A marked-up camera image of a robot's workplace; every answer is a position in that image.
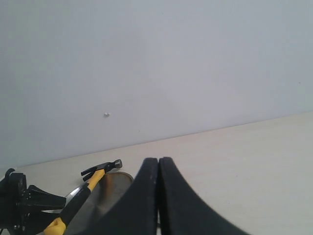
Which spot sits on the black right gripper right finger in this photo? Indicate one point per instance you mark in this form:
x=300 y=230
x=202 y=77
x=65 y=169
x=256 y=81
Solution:
x=182 y=211

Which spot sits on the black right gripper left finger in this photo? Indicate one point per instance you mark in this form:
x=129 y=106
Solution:
x=135 y=213

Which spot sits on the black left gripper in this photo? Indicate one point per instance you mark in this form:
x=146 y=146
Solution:
x=13 y=188

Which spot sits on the yellow black claw hammer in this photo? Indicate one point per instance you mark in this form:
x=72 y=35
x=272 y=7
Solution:
x=91 y=177

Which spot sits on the round stainless steel plate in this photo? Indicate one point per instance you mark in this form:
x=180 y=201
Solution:
x=106 y=193

